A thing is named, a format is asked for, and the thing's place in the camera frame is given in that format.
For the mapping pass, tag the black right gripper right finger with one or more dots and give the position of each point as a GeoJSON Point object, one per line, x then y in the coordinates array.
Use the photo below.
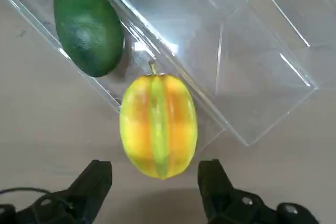
{"type": "Point", "coordinates": [212, 182]}

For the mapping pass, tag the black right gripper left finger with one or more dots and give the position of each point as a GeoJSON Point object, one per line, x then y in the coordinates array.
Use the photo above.
{"type": "Point", "coordinates": [94, 182]}

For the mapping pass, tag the clear acrylic step platform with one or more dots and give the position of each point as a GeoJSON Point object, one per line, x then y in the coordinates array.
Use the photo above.
{"type": "Point", "coordinates": [236, 64]}

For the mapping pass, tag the yellow star fruit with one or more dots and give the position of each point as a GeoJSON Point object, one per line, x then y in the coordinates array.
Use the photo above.
{"type": "Point", "coordinates": [157, 129]}

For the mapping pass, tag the green avocado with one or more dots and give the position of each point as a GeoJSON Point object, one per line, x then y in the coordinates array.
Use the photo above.
{"type": "Point", "coordinates": [86, 30]}

